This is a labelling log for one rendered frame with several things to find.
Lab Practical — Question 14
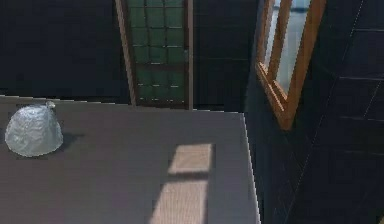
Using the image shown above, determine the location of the pale grey crumpled bag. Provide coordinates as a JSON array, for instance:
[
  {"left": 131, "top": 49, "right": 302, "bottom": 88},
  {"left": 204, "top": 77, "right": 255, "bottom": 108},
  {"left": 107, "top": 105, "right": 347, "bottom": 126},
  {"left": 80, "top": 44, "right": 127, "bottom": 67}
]
[{"left": 4, "top": 100, "right": 64, "bottom": 158}]

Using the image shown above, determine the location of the wooden framed window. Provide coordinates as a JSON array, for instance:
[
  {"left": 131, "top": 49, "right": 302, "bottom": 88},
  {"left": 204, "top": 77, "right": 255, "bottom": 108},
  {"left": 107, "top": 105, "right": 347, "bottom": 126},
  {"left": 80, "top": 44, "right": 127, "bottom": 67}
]
[{"left": 255, "top": 0, "right": 328, "bottom": 131}]

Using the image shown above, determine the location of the grey table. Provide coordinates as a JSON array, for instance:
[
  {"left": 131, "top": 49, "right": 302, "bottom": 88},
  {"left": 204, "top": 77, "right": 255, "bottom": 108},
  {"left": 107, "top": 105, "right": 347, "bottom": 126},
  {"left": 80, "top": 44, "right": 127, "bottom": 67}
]
[{"left": 0, "top": 95, "right": 262, "bottom": 224}]

